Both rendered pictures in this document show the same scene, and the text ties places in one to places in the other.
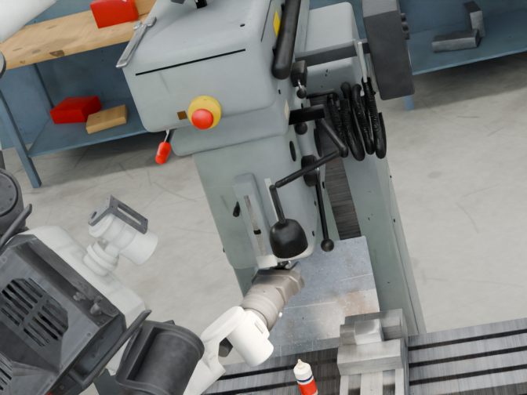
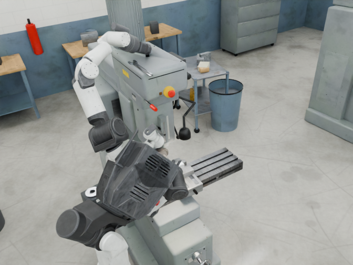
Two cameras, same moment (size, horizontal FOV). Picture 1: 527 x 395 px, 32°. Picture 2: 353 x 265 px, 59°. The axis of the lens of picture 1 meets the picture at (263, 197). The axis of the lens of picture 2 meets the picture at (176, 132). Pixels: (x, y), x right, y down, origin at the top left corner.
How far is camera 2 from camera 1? 110 cm
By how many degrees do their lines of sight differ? 35
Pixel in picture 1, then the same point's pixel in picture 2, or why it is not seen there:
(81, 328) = (174, 169)
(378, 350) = (186, 170)
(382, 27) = not seen: hidden behind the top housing
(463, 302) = not seen: hidden behind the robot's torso
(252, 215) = (164, 129)
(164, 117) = (154, 94)
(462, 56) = not seen: hidden behind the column
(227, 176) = (155, 116)
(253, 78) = (184, 79)
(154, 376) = (180, 183)
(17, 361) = (152, 186)
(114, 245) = (153, 141)
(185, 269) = (23, 173)
